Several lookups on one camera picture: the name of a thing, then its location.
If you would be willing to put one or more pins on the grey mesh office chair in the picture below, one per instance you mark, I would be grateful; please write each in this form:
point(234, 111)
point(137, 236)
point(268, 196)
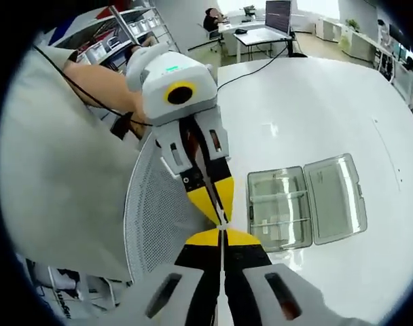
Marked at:
point(159, 210)

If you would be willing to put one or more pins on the clear plastic divider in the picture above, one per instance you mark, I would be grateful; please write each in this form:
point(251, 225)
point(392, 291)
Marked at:
point(223, 258)

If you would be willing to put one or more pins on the transparent grey guide fixture box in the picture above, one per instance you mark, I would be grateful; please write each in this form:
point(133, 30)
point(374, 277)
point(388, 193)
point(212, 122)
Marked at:
point(295, 203)

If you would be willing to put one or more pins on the white standing desk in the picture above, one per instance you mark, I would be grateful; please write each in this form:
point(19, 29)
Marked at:
point(257, 35)

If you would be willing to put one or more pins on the black desk monitor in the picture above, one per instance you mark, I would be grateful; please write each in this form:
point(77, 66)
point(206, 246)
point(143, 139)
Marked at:
point(278, 15)

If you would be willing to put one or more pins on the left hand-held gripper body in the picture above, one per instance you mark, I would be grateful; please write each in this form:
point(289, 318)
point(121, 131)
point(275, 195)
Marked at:
point(172, 81)

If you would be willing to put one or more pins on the white low cabinet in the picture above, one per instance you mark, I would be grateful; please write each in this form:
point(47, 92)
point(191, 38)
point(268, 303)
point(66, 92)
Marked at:
point(359, 44)

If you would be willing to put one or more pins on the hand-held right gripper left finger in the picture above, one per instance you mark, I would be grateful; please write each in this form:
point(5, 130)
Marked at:
point(179, 292)

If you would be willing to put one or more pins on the green potted plant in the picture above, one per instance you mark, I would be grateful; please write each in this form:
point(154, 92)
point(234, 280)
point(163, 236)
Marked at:
point(352, 24)

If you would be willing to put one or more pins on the person's grey shirt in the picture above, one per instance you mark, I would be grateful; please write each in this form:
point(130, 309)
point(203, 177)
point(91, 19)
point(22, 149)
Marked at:
point(57, 169)

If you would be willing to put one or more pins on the white printed bag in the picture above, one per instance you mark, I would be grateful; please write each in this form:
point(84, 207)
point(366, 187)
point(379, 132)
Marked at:
point(74, 285)

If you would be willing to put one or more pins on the metal shelf with white bins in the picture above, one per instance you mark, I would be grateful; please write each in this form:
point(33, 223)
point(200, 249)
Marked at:
point(125, 30)

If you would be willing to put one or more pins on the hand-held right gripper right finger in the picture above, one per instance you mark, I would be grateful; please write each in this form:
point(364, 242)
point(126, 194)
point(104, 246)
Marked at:
point(261, 292)

